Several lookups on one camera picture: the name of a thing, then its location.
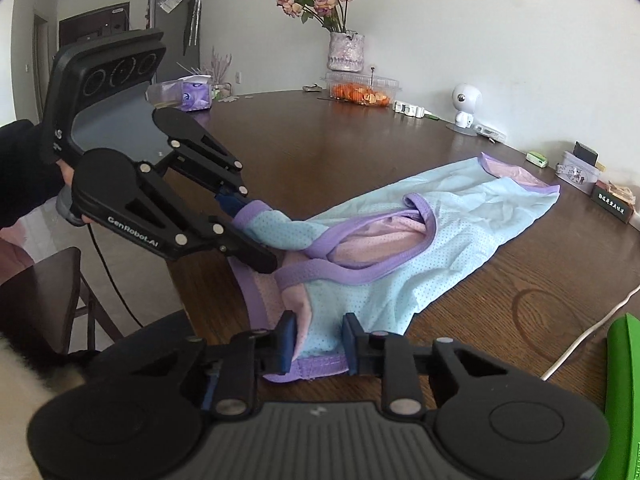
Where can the green object at edge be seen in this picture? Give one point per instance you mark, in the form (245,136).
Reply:
(622,401)

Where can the dark wooden chair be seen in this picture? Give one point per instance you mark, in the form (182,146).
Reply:
(40,304)

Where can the clear box of oranges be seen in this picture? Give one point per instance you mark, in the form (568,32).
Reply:
(361,89)

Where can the dark brown door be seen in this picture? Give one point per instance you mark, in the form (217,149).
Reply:
(107,21)

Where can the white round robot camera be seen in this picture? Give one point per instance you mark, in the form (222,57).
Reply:
(465,99)

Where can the person's left hand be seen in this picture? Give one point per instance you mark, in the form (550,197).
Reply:
(67,175)

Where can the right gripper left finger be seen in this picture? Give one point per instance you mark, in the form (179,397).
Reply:
(248,357)

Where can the green white small box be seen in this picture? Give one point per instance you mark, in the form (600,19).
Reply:
(537,159)

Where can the white illustrated tin box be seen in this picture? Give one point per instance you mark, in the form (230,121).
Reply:
(577,173)

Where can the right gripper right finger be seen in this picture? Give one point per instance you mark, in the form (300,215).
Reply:
(388,357)

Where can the purple tissue pack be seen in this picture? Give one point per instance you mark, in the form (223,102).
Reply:
(189,94)

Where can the pink blue mesh vest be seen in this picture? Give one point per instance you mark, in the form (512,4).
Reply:
(384,256)

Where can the lavender textured vase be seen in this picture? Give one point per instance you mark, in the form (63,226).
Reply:
(346,52)

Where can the black power adapter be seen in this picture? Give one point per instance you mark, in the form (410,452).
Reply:
(585,153)

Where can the white clip gadget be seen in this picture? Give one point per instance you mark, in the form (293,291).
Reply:
(409,110)

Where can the grey refrigerator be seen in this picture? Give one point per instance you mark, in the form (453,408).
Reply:
(179,21)

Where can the dark green labelled box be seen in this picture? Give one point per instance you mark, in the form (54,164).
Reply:
(610,203)

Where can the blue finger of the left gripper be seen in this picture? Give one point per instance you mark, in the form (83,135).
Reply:
(202,159)
(162,216)

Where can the snack packet on box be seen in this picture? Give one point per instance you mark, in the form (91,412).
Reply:
(623,193)

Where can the white flat remote device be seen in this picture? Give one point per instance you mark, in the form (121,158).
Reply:
(489,133)

